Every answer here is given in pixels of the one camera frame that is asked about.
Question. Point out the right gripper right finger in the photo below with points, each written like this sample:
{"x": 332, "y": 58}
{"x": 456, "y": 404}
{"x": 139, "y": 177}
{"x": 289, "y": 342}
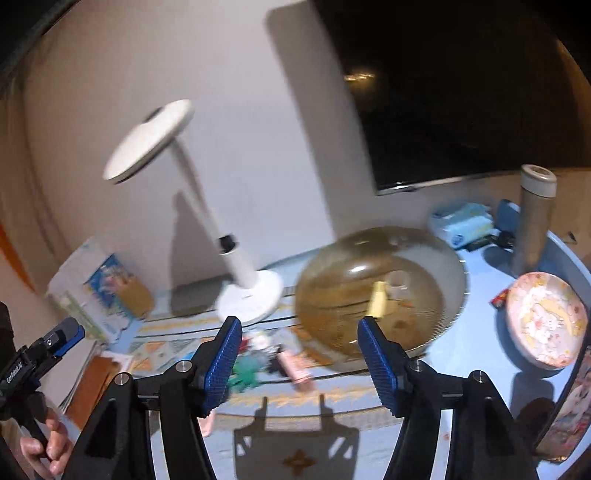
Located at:
{"x": 485, "y": 442}

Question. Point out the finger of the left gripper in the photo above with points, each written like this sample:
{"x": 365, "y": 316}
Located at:
{"x": 63, "y": 337}

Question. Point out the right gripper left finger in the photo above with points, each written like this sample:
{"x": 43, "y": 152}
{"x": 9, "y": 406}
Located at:
{"x": 115, "y": 441}

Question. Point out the teal translucent toy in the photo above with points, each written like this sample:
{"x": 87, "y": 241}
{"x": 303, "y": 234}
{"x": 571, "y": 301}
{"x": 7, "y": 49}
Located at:
{"x": 245, "y": 373}

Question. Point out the pink oval case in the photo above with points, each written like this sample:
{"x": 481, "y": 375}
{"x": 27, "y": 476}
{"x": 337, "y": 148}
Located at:
{"x": 296, "y": 370}

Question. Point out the brown leather notebook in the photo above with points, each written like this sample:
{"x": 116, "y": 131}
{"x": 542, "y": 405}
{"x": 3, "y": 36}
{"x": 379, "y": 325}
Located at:
{"x": 94, "y": 381}

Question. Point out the row of standing books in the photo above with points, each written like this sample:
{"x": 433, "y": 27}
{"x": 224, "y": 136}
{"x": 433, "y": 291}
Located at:
{"x": 87, "y": 286}

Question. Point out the woven pen holder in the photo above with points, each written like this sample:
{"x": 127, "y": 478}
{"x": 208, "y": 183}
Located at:
{"x": 136, "y": 298}

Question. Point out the pink cartoon plate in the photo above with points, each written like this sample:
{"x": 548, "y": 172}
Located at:
{"x": 546, "y": 320}

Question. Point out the patterned blue table mat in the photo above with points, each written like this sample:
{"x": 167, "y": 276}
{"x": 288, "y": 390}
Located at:
{"x": 269, "y": 428}

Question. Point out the white desk lamp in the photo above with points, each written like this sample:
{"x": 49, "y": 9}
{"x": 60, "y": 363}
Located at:
{"x": 252, "y": 294}

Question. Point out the blue tissue pack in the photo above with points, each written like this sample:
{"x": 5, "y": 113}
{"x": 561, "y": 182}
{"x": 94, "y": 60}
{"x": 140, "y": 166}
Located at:
{"x": 461, "y": 224}

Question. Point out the beige thermos bottle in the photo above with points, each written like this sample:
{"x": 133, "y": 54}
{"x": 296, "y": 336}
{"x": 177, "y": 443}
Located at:
{"x": 538, "y": 192}

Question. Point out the dark television screen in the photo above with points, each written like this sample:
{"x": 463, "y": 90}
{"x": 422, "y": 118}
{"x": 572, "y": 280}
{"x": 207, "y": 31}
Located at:
{"x": 446, "y": 89}

